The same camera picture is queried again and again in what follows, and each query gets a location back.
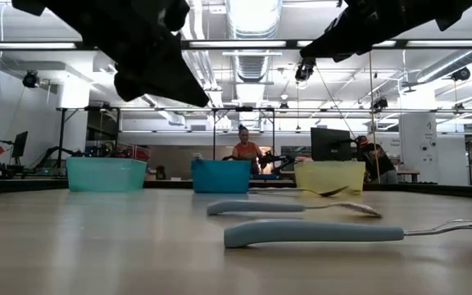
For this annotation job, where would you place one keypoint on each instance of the teal plastic bin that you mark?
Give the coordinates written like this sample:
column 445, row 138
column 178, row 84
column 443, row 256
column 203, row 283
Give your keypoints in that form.
column 105, row 174

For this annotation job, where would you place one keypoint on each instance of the blue plastic bin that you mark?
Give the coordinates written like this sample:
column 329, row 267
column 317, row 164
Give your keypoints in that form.
column 219, row 176

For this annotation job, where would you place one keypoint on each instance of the yellow plastic bin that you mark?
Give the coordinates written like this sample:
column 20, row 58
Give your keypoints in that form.
column 328, row 177

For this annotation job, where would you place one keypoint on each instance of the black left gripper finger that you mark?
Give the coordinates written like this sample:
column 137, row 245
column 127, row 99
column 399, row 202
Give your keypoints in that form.
column 124, row 90
column 166, row 78

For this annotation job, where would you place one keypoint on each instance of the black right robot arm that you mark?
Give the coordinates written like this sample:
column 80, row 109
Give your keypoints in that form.
column 449, row 10

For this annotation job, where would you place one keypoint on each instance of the white pillar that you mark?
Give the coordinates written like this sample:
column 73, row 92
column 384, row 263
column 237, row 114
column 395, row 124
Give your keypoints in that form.
column 418, row 155

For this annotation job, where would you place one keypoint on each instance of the black computer monitor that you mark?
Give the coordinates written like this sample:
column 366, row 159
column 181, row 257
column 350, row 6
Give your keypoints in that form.
column 20, row 144
column 330, row 143

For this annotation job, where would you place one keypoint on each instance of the white light strip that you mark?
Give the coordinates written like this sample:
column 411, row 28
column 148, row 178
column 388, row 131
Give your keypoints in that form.
column 236, row 43

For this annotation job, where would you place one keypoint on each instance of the silver ribbed ceiling duct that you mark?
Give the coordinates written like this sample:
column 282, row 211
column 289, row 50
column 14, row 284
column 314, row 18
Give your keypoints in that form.
column 252, row 24

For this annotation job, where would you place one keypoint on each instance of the black ceiling camera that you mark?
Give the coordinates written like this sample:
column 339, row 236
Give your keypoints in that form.
column 379, row 104
column 461, row 73
column 31, row 79
column 305, row 70

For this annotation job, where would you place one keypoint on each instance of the white ceiling pipes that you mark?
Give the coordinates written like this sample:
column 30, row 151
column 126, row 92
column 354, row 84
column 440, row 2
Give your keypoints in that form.
column 199, row 65

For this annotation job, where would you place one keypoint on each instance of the person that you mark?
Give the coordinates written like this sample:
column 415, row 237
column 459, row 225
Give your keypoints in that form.
column 246, row 151
column 377, row 162

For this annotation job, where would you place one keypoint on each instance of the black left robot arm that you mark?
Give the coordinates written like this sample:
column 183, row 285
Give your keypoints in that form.
column 68, row 12

